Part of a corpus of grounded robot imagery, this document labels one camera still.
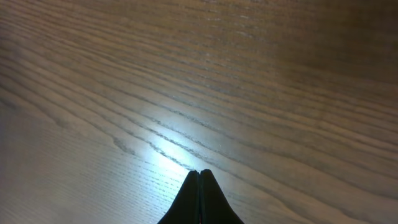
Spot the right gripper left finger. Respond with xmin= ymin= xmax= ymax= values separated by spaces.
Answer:
xmin=158 ymin=170 xmax=200 ymax=224

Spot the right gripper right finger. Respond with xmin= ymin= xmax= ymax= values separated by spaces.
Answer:
xmin=200 ymin=169 xmax=244 ymax=224

